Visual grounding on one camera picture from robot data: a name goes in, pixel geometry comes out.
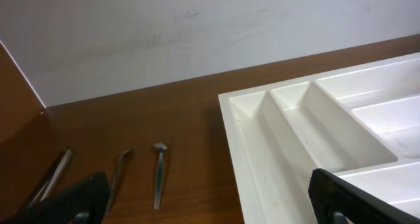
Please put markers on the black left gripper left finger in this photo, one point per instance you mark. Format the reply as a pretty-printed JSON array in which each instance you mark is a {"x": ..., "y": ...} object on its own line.
[{"x": 84, "y": 201}]

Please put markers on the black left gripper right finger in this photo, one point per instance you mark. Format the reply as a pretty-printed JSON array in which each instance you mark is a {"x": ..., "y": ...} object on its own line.
[{"x": 337, "y": 201}]

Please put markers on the small steel spoon left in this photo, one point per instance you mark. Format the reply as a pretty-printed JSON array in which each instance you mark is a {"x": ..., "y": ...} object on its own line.
[{"x": 115, "y": 180}]

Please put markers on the small steel spoon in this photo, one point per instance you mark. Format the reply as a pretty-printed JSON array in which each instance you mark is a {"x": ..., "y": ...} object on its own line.
[
  {"x": 115, "y": 180},
  {"x": 159, "y": 175}
]

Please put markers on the white cutlery tray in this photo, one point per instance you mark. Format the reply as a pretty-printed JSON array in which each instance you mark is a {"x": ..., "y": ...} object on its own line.
[{"x": 359, "y": 123}]

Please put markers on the small steel spoon right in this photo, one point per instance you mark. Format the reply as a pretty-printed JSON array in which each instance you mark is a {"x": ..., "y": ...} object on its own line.
[{"x": 159, "y": 175}]

